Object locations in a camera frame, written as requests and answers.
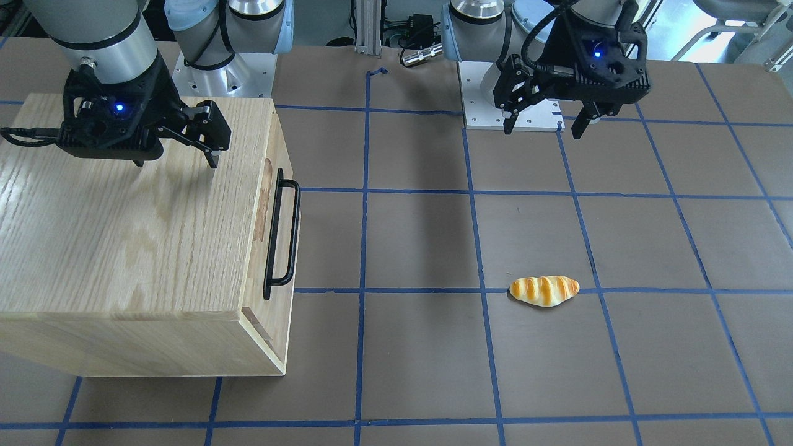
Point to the metal base plate under cabinet arm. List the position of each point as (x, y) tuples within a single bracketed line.
[(248, 75)]

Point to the wooden drawer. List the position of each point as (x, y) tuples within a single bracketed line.
[(269, 289)]

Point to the black gripper finger opening drawer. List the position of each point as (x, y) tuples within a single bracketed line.
[(589, 113), (515, 89)]

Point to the black gripper body opening drawer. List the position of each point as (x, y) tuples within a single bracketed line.
[(553, 61)]

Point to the silver cylindrical connector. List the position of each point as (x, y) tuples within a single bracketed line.
[(421, 56)]

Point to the toy bread roll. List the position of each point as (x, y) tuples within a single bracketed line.
[(544, 291)]

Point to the wooden drawer cabinet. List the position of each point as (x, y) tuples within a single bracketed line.
[(114, 270)]

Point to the aluminium frame post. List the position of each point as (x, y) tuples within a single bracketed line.
[(368, 19)]

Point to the silver robot arm opening drawer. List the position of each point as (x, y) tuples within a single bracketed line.
[(477, 33)]

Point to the silver robot arm over cabinet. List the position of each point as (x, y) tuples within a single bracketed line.
[(113, 39)]

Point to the black gripper body over cabinet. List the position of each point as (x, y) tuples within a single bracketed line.
[(163, 101)]

